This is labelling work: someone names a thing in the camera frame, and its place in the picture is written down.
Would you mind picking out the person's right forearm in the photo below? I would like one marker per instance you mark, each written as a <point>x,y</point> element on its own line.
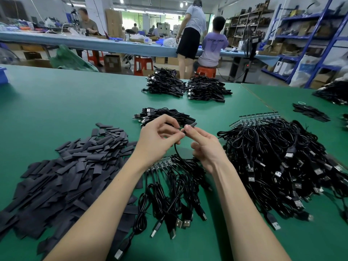
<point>247,223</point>

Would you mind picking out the pile of black sleeve strips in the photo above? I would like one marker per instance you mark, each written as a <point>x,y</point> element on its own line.
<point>60,182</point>

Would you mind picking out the open cardboard box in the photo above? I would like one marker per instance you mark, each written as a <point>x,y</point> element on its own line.
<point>32,63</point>

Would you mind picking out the blue plastic bin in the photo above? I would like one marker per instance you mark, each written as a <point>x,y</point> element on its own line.
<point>3,76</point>

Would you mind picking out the person's left forearm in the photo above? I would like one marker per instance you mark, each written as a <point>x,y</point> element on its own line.
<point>95,220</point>

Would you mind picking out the long blue work table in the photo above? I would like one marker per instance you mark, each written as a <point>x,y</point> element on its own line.
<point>65,43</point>

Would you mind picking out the black tripod stand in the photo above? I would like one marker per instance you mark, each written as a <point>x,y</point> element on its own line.
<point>251,46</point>

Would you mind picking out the person's right hand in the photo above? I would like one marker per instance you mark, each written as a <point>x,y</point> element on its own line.
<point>206,149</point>

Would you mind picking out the dark storage shelf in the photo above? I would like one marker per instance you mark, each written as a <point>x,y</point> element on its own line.
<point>246,24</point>

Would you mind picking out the person's left hand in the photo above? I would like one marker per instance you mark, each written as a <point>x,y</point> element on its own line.
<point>155,139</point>

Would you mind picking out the small upright cardboard box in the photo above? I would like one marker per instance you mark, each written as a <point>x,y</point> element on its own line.
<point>113,63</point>

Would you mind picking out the orange plastic stool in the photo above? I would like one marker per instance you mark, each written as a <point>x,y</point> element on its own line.
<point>206,72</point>

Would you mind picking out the blue metal shelving rack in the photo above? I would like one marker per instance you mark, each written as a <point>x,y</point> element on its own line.
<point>302,16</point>

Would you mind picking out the green plastic bag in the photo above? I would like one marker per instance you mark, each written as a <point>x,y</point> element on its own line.
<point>73,61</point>

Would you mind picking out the white plastic bag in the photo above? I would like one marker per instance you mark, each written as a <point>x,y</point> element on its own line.
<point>304,74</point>

